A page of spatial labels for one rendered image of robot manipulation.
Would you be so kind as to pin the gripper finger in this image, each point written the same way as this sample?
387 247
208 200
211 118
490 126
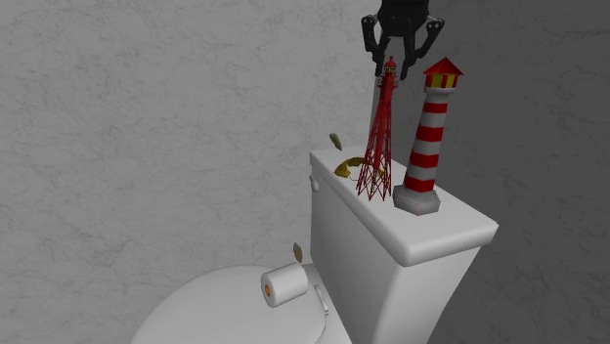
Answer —
432 34
367 35

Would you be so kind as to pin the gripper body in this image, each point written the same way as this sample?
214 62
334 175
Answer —
402 16

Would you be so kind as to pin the red white striped lighthouse figure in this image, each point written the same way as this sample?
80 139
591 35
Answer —
428 138

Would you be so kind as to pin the red lattice lighthouse figure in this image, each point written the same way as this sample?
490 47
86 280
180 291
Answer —
380 143

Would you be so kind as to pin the olive oval piece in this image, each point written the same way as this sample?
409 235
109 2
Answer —
335 141
297 252

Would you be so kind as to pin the olive yellow curved object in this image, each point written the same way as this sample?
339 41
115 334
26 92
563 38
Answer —
344 167

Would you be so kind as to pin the white toilet paper roll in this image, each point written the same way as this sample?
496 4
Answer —
287 284

